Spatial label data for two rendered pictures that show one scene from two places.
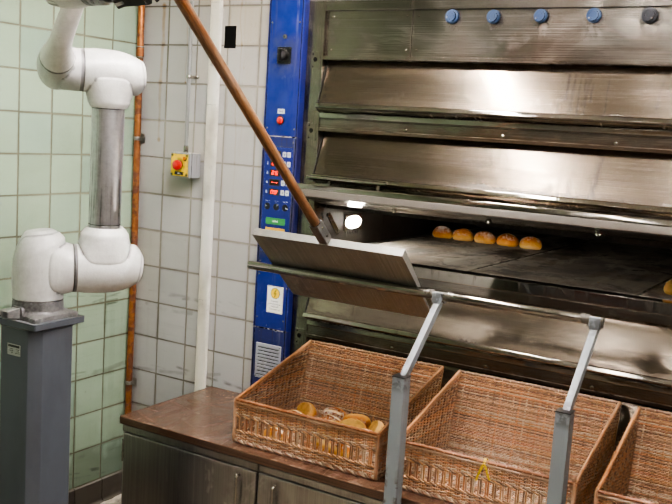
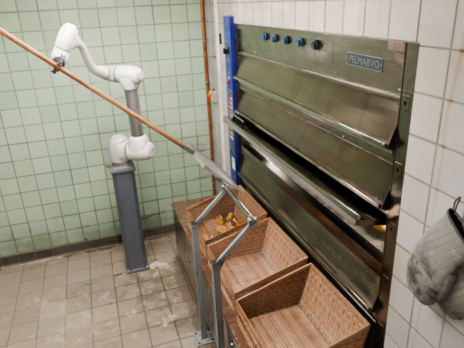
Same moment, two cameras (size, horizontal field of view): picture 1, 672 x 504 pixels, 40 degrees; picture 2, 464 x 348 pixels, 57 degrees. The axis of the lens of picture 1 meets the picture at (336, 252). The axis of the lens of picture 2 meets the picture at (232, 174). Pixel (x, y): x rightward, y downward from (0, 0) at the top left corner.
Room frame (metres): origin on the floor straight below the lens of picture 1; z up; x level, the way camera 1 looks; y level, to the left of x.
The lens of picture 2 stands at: (0.94, -2.01, 2.26)
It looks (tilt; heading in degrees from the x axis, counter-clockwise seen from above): 22 degrees down; 42
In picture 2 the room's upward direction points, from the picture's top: 3 degrees counter-clockwise
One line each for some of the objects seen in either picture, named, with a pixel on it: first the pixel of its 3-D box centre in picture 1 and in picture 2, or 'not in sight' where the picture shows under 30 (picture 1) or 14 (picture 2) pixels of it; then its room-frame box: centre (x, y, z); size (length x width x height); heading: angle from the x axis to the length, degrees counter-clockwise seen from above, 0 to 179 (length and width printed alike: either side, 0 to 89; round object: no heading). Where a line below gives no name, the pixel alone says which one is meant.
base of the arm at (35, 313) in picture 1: (33, 307); (119, 163); (2.83, 0.94, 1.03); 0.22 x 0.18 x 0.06; 150
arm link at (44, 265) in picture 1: (42, 263); (120, 147); (2.85, 0.92, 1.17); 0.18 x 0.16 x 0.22; 111
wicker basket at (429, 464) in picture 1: (508, 443); (254, 261); (2.73, -0.57, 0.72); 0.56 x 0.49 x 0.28; 60
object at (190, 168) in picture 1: (185, 164); (213, 97); (3.71, 0.63, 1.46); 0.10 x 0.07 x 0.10; 59
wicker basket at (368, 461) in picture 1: (339, 403); (224, 219); (3.04, -0.05, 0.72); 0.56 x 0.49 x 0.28; 60
